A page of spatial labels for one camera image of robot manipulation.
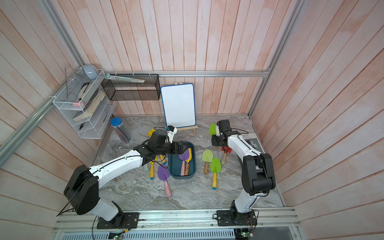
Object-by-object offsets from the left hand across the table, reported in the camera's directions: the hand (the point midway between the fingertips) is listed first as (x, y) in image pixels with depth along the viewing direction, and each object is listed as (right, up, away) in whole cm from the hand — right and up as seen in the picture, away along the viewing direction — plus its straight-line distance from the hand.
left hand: (183, 148), depth 82 cm
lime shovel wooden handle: (+15, -8, +14) cm, 22 cm away
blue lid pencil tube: (-41, +12, +10) cm, 43 cm away
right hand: (+20, +4, +14) cm, 25 cm away
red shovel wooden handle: (+29, -4, +19) cm, 34 cm away
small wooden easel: (+3, +12, +21) cm, 24 cm away
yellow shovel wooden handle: (+2, -11, +11) cm, 16 cm away
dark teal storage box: (-5, -11, +8) cm, 14 cm away
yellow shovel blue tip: (-19, -15, +7) cm, 25 cm away
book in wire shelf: (-50, +25, 0) cm, 56 cm away
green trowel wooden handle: (+19, +11, +19) cm, 29 cm away
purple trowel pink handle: (0, -8, +14) cm, 16 cm away
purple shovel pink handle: (-12, -16, +7) cm, 22 cm away
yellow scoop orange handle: (-26, +7, +25) cm, 37 cm away
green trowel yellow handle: (+20, -13, +11) cm, 26 cm away
